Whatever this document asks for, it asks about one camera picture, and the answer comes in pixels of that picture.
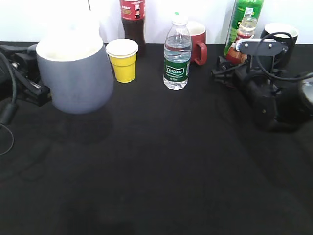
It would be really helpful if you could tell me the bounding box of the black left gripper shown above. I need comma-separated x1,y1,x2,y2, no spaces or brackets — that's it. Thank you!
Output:
0,44,51,107

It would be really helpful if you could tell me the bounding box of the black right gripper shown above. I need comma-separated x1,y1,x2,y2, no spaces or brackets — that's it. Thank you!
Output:
211,56,313,132

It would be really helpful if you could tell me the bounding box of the orange cafe drink bottle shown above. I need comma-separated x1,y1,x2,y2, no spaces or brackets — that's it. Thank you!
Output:
225,16,258,65

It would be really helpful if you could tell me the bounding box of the grey ceramic mug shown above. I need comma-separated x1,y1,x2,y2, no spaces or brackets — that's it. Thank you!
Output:
36,34,114,114

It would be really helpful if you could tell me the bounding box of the red ceramic mug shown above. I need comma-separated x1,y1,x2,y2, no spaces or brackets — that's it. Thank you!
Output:
187,21,207,66

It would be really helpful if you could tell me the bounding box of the green sprite bottle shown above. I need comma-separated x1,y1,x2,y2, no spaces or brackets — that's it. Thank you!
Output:
224,0,264,56

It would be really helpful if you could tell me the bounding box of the black ceramic mug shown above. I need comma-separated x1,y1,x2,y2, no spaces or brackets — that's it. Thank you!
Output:
260,23,299,69

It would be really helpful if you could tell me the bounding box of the clear water bottle green label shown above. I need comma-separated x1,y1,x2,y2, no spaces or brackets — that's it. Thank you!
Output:
163,11,192,90

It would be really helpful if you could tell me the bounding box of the white carton box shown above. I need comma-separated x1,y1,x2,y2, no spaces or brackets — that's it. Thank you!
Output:
69,16,100,39

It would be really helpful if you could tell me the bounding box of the yellow plastic cup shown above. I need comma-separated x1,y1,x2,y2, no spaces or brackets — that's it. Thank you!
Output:
106,39,138,83

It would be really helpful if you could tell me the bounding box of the cola bottle red label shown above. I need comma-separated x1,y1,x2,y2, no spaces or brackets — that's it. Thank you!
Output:
119,0,146,56

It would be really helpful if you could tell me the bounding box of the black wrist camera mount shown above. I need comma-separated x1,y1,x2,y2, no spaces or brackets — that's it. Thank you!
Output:
235,39,288,71

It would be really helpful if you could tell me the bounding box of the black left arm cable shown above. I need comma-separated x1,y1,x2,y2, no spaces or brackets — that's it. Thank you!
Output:
0,52,19,156

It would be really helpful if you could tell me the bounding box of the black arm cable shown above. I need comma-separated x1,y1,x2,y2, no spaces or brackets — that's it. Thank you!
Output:
0,52,19,156
255,32,313,81

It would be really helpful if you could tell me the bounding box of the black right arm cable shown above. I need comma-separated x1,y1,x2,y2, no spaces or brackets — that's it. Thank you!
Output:
255,32,313,81

